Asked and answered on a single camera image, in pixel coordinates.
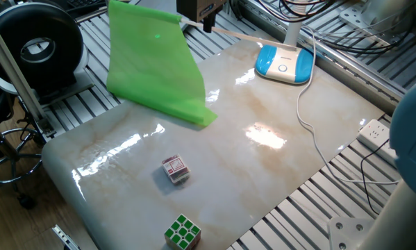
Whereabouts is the thin black cable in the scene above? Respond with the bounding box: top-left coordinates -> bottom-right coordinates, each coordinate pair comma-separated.
359,138 -> 391,216

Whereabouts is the rubik's cube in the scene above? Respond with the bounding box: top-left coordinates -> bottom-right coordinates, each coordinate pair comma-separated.
163,213 -> 202,250

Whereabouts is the clear box of paper clips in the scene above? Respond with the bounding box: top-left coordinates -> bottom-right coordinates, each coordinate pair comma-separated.
160,153 -> 192,185

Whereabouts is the glossy marble pattern board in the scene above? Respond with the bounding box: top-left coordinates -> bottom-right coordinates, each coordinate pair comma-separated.
41,34 -> 385,250

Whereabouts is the blue and white lamp base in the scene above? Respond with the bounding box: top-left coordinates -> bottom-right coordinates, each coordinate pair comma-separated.
255,0 -> 315,85

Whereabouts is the white lamp power cable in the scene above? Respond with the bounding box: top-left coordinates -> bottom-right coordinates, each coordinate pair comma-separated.
295,26 -> 399,185

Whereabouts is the grey mounting plate with post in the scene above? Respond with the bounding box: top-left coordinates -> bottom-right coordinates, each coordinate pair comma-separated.
338,0 -> 416,49

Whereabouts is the black keyboard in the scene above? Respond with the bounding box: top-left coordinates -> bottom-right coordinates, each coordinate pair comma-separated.
67,0 -> 108,10

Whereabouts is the short aluminium profile piece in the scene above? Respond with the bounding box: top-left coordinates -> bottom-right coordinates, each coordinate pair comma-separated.
52,224 -> 81,250

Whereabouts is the green flag with white stick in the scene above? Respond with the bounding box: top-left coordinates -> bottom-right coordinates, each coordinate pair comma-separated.
106,0 -> 299,128

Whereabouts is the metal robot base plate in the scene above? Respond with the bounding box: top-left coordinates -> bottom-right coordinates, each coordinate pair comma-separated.
327,217 -> 377,250

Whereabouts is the grey Schunk gripper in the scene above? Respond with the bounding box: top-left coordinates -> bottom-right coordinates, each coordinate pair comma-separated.
175,0 -> 228,34

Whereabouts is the black round fan device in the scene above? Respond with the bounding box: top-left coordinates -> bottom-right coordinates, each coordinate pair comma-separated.
0,1 -> 96,107

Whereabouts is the aluminium frame bar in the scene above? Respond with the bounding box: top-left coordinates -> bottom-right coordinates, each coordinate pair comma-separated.
0,9 -> 57,139

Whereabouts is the black cable bundle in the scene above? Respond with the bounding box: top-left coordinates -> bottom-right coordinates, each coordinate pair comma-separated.
256,0 -> 416,56

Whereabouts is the long aluminium table rail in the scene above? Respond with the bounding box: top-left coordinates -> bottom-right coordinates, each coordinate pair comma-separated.
238,0 -> 416,115

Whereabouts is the white power strip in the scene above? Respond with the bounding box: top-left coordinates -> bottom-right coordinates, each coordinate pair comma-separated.
356,119 -> 399,167

